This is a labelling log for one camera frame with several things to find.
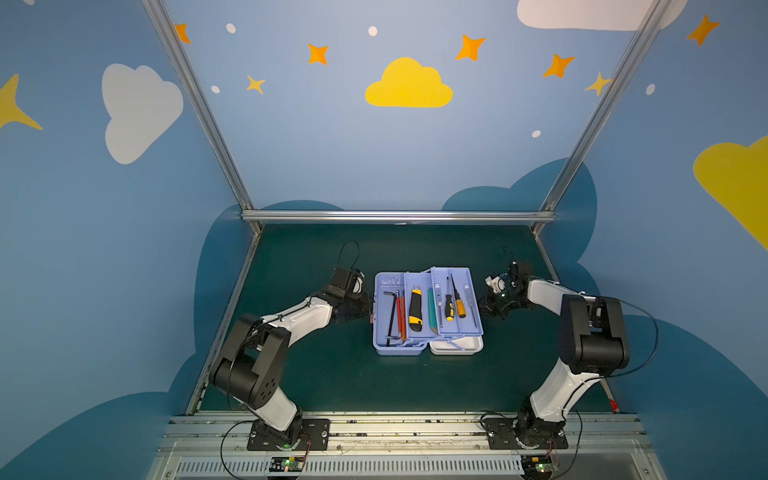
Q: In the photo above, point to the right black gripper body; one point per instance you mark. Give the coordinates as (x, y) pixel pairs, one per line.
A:
(495, 299)

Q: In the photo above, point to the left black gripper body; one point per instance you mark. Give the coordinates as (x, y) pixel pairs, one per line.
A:
(360, 303)

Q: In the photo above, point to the orange handled screwdriver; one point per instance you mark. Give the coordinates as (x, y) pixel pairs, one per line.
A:
(460, 309)

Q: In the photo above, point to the yellow black small screwdriver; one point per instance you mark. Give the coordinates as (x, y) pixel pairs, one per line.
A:
(449, 305)

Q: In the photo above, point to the white blue tool box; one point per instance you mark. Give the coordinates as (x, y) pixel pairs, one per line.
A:
(457, 337)

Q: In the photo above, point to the clear handled screwdriver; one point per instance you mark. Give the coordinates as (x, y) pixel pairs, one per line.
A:
(439, 305)
(470, 300)

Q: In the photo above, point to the red handled hex key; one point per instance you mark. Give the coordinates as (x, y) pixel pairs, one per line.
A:
(401, 315)

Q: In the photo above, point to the teal utility knife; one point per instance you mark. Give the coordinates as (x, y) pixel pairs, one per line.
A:
(431, 310)

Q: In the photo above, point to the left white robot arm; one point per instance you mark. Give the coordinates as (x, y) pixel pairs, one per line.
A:
(251, 362)

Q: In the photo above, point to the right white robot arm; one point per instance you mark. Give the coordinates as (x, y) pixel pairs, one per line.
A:
(592, 343)

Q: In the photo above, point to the left controller board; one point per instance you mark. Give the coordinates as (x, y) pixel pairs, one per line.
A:
(287, 465)

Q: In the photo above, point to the controller board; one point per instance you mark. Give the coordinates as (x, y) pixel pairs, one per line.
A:
(537, 468)
(287, 465)

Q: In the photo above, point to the right controller board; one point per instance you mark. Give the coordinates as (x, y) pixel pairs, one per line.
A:
(537, 468)

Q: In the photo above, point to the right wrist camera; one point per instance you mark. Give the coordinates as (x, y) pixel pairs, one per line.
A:
(496, 284)

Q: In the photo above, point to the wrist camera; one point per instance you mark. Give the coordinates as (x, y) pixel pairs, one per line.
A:
(357, 282)
(496, 284)

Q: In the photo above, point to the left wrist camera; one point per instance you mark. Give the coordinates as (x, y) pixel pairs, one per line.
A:
(357, 282)

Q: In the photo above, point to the back horizontal frame bar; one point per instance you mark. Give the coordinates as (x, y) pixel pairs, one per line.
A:
(319, 216)

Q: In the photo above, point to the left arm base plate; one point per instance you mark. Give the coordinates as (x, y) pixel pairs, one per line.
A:
(302, 434)

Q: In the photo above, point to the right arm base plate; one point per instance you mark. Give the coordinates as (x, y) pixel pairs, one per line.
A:
(511, 434)

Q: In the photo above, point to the aluminium front rail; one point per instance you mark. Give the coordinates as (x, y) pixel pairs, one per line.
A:
(412, 445)

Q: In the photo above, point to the right frame post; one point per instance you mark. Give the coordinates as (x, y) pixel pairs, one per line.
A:
(638, 47)

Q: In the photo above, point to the frame post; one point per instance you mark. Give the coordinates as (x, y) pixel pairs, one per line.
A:
(161, 20)
(638, 47)

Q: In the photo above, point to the left frame post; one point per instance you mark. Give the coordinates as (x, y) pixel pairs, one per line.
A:
(161, 20)

